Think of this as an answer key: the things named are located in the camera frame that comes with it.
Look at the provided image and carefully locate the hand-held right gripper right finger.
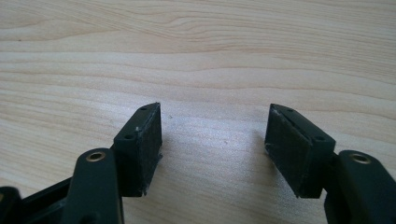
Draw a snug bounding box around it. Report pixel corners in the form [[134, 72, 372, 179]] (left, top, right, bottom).
[[263, 104, 337, 199]]

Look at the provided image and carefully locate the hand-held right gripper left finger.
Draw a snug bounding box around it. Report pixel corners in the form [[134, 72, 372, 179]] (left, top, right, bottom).
[[113, 102, 163, 198]]

